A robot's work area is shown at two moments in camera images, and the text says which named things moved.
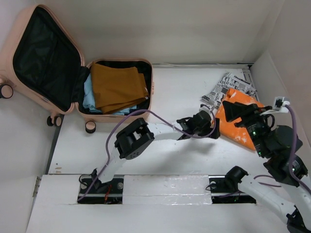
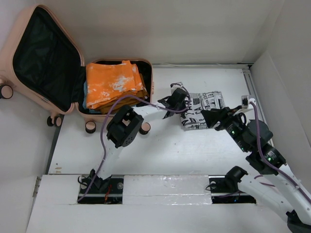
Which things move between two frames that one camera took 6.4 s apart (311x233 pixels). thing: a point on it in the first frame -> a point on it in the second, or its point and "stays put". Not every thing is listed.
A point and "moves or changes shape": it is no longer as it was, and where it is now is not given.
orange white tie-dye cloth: [228, 128] moves or changes shape
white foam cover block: [166, 190] stays put
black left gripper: [208, 130] -> [183, 106]
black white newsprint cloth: [215, 97] moves or changes shape
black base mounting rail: [221, 192] stays put
